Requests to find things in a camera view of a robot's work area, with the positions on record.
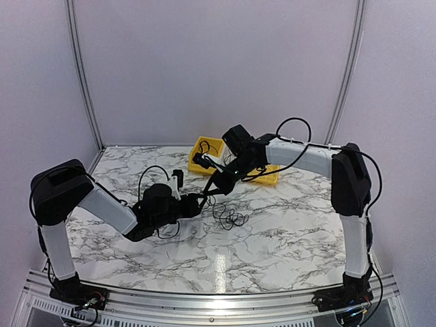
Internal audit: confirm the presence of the left aluminium corner post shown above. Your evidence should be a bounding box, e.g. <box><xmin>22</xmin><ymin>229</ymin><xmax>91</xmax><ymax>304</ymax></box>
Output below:
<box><xmin>65</xmin><ymin>0</ymin><xmax>106</xmax><ymax>152</ymax></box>

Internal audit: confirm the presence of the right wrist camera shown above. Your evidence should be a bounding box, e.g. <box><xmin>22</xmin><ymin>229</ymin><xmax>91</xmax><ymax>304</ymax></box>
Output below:
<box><xmin>192</xmin><ymin>153</ymin><xmax>217</xmax><ymax>170</ymax></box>

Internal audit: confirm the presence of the yellow plastic bin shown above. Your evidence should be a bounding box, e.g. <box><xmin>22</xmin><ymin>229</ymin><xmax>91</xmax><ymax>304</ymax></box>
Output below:
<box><xmin>247</xmin><ymin>165</ymin><xmax>281</xmax><ymax>185</ymax></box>
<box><xmin>188</xmin><ymin>136</ymin><xmax>225</xmax><ymax>175</ymax></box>

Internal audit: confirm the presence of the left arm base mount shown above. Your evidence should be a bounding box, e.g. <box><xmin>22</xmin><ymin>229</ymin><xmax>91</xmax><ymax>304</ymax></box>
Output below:
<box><xmin>50</xmin><ymin>273</ymin><xmax>109</xmax><ymax>310</ymax></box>

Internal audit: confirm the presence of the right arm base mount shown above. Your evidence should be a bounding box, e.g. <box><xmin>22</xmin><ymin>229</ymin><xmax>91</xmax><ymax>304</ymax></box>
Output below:
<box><xmin>311</xmin><ymin>270</ymin><xmax>373</xmax><ymax>312</ymax></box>

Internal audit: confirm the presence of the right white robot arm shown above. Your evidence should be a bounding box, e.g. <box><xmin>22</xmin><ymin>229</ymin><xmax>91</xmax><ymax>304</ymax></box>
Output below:
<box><xmin>193</xmin><ymin>125</ymin><xmax>378</xmax><ymax>305</ymax></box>

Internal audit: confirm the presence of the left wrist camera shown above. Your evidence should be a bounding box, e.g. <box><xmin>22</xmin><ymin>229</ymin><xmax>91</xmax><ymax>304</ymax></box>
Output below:
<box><xmin>168</xmin><ymin>169</ymin><xmax>184</xmax><ymax>200</ymax></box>

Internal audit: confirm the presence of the white plastic bin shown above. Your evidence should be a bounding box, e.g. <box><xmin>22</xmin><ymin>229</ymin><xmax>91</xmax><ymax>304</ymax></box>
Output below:
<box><xmin>223</xmin><ymin>149</ymin><xmax>236</xmax><ymax>166</ymax></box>

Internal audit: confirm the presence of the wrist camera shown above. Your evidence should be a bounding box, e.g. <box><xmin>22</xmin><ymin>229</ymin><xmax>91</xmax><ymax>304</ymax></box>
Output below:
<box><xmin>192</xmin><ymin>153</ymin><xmax>217</xmax><ymax>170</ymax></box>
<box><xmin>168</xmin><ymin>169</ymin><xmax>184</xmax><ymax>200</ymax></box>

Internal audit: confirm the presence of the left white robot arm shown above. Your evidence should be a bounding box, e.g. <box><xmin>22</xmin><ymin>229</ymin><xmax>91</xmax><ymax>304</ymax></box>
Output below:
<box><xmin>29</xmin><ymin>159</ymin><xmax>202</xmax><ymax>303</ymax></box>

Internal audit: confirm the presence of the aluminium front rail frame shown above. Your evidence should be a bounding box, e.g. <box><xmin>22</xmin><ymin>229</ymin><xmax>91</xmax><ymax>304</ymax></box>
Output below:
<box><xmin>13</xmin><ymin>268</ymin><xmax>406</xmax><ymax>327</ymax></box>

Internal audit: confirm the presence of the left yellow plastic bin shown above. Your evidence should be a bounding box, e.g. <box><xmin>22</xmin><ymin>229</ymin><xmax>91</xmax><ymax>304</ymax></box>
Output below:
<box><xmin>188</xmin><ymin>136</ymin><xmax>225</xmax><ymax>175</ymax></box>

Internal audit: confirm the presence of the right yellow plastic bin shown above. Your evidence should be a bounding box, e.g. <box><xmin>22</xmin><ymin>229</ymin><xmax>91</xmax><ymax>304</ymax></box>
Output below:
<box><xmin>247</xmin><ymin>165</ymin><xmax>281</xmax><ymax>185</ymax></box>

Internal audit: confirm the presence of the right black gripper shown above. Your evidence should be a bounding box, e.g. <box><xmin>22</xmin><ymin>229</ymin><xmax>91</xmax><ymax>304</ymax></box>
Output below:
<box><xmin>203</xmin><ymin>155</ymin><xmax>259</xmax><ymax>196</ymax></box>

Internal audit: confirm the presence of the right aluminium corner post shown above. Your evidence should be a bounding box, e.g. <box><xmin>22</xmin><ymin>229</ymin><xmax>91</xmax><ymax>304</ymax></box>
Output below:
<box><xmin>324</xmin><ymin>0</ymin><xmax>367</xmax><ymax>144</ymax></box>

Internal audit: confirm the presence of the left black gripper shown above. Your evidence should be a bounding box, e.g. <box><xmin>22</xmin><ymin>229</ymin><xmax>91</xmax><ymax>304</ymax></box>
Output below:
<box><xmin>152</xmin><ymin>193</ymin><xmax>207</xmax><ymax>230</ymax></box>

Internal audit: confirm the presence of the aluminium corner post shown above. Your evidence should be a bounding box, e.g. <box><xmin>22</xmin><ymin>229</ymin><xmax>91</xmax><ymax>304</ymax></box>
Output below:
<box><xmin>324</xmin><ymin>0</ymin><xmax>367</xmax><ymax>144</ymax></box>
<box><xmin>65</xmin><ymin>0</ymin><xmax>106</xmax><ymax>152</ymax></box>

